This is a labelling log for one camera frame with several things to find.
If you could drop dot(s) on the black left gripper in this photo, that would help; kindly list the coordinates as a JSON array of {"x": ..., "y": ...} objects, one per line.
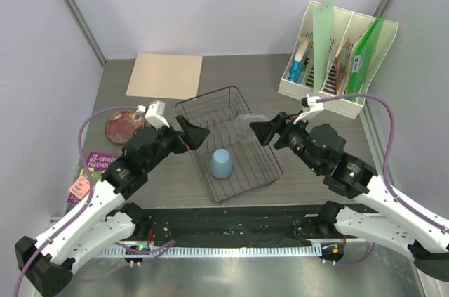
[{"x": 191, "y": 138}]

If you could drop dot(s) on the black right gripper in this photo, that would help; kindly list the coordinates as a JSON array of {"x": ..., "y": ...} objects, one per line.
[{"x": 264, "y": 130}]

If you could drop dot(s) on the clear glass cup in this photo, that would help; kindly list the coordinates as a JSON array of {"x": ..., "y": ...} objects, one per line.
[{"x": 241, "y": 126}]

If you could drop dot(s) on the red floral plate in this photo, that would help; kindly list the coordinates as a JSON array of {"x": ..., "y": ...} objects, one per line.
[{"x": 121, "y": 126}]

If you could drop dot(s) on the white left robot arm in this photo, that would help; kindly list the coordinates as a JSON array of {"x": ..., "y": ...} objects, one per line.
[{"x": 102, "y": 218}]

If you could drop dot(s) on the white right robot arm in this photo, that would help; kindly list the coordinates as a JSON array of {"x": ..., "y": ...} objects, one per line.
[{"x": 408, "y": 228}]

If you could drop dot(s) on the light blue plastic cup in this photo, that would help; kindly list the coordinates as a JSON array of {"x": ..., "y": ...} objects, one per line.
[{"x": 221, "y": 165}]

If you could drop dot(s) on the beige cutting board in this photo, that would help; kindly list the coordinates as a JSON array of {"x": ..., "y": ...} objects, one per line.
[{"x": 165, "y": 76}]

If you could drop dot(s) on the blue book in organizer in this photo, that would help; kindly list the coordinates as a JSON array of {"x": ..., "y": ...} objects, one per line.
[{"x": 297, "y": 69}]

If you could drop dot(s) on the brown picture book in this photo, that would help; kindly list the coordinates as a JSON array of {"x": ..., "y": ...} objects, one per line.
[{"x": 341, "y": 62}]

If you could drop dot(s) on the white file organizer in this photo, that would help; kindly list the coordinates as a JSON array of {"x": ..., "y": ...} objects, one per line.
[{"x": 336, "y": 52}]

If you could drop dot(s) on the purple treehouse book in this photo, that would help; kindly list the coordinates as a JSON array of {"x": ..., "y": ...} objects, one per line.
[{"x": 97, "y": 164}]

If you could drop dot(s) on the dark green folder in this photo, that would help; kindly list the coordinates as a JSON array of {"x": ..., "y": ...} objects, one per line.
[{"x": 362, "y": 53}]

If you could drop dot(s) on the light green folder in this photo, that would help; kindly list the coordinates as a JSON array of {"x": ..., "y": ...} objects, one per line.
[{"x": 322, "y": 30}]

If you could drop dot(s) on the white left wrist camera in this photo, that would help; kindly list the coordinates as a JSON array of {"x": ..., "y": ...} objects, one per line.
[{"x": 156, "y": 112}]

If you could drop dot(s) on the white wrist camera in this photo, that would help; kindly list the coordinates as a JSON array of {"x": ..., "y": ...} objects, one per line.
[
  {"x": 311, "y": 106},
  {"x": 156, "y": 112}
]

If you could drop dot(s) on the black wire dish rack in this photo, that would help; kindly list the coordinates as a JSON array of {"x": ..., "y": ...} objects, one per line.
[{"x": 253, "y": 166}]

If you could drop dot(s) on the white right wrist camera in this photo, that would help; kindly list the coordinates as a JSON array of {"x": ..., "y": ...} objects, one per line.
[{"x": 311, "y": 106}]

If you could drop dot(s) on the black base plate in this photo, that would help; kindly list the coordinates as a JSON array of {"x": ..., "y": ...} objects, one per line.
[{"x": 238, "y": 226}]

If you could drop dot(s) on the white slotted cable duct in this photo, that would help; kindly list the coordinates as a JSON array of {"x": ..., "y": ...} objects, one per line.
[{"x": 185, "y": 252}]

